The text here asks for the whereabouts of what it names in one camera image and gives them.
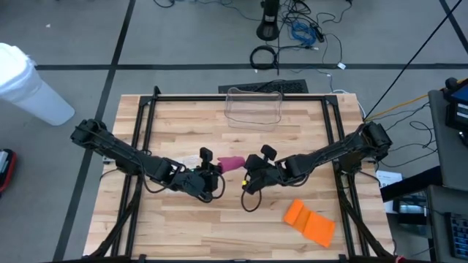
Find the blue coiled cable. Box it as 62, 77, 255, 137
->
290, 21, 318, 47

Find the black cable tangle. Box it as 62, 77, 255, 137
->
281, 0, 354, 70

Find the dark blue panel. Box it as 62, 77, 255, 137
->
380, 166, 444, 202

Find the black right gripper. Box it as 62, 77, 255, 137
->
241, 144, 284, 194

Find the black and silver device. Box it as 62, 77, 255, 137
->
393, 193, 429, 226

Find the black keypad device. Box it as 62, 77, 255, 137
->
446, 211, 468, 261

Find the white paper sheet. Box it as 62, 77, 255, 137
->
375, 169, 404, 215

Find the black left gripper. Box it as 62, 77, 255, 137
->
171, 147, 220, 200

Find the black floor stand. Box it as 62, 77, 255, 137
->
255, 0, 282, 42

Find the black slanted pole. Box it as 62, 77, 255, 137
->
364, 0, 464, 120

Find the orange bandage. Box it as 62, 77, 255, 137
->
283, 199, 336, 248

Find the black coiled cable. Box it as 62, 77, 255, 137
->
249, 45, 279, 71

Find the red and black case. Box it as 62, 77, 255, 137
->
0, 148, 18, 194

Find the clear plastic container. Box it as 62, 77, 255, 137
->
224, 86, 284, 132

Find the white trash bin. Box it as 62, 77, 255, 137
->
0, 42, 76, 127

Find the pink bandage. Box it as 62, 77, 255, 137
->
217, 156, 246, 174

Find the grey cabinet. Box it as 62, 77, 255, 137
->
426, 184, 468, 263
427, 89, 468, 193

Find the black keyboard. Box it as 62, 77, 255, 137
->
218, 79, 310, 94

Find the black device with blue screen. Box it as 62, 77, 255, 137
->
444, 76, 468, 134

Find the clear bag with white label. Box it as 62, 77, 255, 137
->
166, 154, 203, 171

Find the yellow floor cable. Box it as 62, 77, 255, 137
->
363, 78, 468, 122

